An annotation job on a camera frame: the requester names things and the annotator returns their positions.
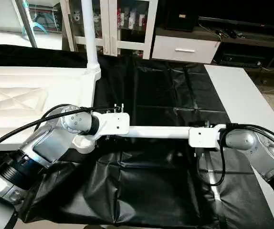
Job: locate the white plastic table leg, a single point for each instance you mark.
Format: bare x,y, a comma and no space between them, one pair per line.
161,132
90,33

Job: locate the white plastic table top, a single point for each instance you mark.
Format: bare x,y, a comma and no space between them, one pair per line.
22,90

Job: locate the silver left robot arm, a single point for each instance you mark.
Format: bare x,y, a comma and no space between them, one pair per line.
46,143

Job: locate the black work surface mat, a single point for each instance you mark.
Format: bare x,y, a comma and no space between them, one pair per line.
165,95

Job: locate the white drawer unit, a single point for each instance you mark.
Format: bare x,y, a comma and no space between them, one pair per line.
184,49

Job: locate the white glass door cabinet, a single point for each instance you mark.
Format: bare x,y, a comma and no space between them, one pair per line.
127,24

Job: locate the black equipment box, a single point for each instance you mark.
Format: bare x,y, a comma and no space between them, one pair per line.
181,14

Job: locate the white flat sheet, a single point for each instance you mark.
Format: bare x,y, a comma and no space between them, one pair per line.
251,109

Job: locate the colourful background box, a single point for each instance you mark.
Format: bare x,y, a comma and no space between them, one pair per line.
41,16

